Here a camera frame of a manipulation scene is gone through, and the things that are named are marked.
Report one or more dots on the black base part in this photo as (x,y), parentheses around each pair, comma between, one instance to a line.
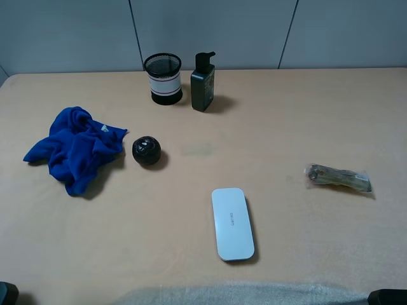
(388,297)
(8,293)

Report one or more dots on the black right base part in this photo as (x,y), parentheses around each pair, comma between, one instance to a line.
(388,297)

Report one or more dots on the black left base part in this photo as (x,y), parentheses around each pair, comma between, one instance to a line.
(8,293)

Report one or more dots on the blue cloth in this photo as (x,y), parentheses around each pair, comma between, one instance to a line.
(76,147)

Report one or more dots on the black round ball object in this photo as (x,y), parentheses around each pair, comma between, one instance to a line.
(146,150)

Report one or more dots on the grey robot torso cover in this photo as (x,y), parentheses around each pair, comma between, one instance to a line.
(244,293)

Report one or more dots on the clear plastic snack packet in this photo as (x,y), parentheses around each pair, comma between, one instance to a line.
(325,176)

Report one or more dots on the white rectangular case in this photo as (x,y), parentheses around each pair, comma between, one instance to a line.
(234,237)

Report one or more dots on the dark pump dispenser bottle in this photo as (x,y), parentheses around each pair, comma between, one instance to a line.
(202,81)

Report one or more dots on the black mesh pen holder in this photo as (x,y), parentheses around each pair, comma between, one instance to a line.
(163,71)

